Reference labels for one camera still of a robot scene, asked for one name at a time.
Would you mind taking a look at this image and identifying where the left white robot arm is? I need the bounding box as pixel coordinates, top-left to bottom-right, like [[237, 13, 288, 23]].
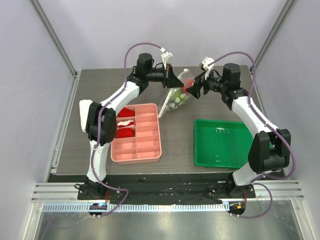
[[79, 51, 183, 200]]

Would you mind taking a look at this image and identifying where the left aluminium frame post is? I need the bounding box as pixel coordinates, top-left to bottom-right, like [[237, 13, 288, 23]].
[[29, 0, 77, 78]]

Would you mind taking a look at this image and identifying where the right aluminium frame post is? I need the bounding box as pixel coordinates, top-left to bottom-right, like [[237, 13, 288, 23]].
[[249, 0, 298, 73]]

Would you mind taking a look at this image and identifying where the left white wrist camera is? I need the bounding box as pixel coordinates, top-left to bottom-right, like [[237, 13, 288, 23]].
[[160, 47, 174, 70]]

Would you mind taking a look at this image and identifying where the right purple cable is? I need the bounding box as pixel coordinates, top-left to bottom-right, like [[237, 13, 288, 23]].
[[207, 51, 297, 218]]

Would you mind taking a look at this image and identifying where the white slotted cable duct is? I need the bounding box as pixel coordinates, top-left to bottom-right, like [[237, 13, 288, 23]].
[[42, 201, 230, 213]]

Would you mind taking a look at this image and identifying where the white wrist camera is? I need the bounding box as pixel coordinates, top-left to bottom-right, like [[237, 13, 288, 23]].
[[199, 56, 215, 80], [160, 47, 174, 70]]

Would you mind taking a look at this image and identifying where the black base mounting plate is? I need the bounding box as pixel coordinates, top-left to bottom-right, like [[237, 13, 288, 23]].
[[47, 173, 257, 205]]

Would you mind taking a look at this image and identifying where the green fake apple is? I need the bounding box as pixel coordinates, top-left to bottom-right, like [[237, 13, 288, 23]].
[[170, 89, 189, 107]]

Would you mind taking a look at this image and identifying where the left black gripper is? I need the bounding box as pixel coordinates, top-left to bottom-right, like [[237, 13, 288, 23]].
[[146, 64, 184, 89]]

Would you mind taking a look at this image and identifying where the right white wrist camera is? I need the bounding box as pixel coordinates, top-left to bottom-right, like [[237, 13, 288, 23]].
[[199, 56, 215, 80]]

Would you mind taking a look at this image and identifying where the red fabric item top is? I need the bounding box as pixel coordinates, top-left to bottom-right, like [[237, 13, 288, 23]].
[[117, 107, 135, 118]]

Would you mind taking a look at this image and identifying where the red fake apple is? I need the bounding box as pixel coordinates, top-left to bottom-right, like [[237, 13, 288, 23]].
[[182, 77, 195, 92]]

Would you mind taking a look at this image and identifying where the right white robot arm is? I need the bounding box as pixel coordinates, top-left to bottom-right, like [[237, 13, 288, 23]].
[[186, 63, 291, 198]]

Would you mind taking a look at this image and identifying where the red fabric item bottom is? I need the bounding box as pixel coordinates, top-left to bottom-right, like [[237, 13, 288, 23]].
[[116, 128, 135, 139]]

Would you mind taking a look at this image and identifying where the white crumpled cloth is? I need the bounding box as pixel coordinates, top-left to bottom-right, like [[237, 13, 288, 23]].
[[79, 99, 93, 133]]

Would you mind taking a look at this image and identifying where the clear polka dot zip bag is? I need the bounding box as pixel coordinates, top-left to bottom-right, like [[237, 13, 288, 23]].
[[158, 68, 195, 118]]

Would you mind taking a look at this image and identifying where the purple cable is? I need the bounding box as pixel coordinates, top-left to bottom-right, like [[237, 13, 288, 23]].
[[207, 51, 297, 218], [89, 42, 171, 217]]

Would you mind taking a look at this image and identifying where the pink divided organizer tray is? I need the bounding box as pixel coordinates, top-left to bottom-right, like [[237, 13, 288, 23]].
[[110, 103, 162, 165]]

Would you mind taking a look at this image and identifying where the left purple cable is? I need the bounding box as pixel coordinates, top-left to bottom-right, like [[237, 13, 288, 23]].
[[89, 42, 171, 217]]

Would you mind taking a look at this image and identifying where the green plastic tray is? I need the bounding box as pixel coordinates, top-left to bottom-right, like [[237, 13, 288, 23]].
[[194, 119, 253, 169]]

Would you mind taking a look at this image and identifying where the aluminium frame post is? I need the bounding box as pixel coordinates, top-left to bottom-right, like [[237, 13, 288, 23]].
[[249, 0, 298, 73], [29, 0, 77, 78]]

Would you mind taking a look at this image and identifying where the red white fabric item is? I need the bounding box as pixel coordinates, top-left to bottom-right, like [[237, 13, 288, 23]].
[[117, 120, 135, 128]]

